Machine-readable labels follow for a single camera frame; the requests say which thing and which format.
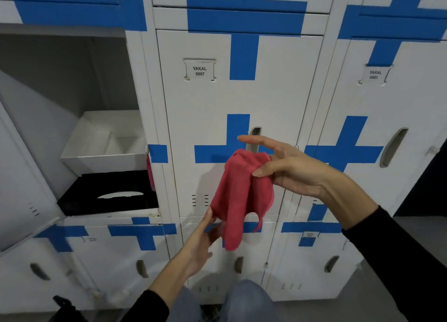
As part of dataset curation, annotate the person's left hand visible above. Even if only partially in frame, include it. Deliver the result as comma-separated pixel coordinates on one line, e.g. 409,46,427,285
176,207,223,278

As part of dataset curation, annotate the person's right hand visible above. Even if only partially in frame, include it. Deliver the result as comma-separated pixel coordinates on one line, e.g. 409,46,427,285
237,135,337,202

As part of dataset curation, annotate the red microfibre cloth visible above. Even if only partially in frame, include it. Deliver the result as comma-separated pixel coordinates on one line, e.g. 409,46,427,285
210,149,276,252

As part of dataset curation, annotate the person's right forearm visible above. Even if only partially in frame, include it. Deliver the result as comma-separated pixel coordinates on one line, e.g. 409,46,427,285
319,173,447,322

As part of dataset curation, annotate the person's left forearm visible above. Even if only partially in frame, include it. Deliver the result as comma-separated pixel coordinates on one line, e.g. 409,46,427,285
120,260,191,322

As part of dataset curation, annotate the pink hanging item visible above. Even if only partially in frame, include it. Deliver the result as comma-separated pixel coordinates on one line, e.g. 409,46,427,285
146,153,156,192

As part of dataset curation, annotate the white metal locker bank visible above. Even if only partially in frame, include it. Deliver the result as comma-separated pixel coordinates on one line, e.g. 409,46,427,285
0,0,447,313

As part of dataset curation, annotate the person's left leg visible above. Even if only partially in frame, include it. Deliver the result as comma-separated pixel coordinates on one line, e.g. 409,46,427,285
167,286,205,322

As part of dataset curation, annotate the person's leg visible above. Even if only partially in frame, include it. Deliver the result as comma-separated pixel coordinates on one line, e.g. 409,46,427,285
167,286,205,322
218,280,280,322

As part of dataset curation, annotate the person's right leg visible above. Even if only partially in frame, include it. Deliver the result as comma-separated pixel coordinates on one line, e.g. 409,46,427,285
218,280,280,322

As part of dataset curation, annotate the large white locker label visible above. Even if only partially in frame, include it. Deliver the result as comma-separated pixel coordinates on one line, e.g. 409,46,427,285
183,58,217,81
359,65,392,85

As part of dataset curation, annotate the black tissue box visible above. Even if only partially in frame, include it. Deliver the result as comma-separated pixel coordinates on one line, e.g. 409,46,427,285
57,170,159,217

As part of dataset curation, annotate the white plastic tray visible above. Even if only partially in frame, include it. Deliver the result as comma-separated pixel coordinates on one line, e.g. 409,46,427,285
60,110,149,176

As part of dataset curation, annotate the open grey locker door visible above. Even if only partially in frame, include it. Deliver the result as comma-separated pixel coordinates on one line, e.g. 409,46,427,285
0,70,66,257

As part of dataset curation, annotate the black bag strap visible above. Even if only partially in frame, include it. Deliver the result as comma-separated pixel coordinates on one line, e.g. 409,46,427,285
49,295,88,322

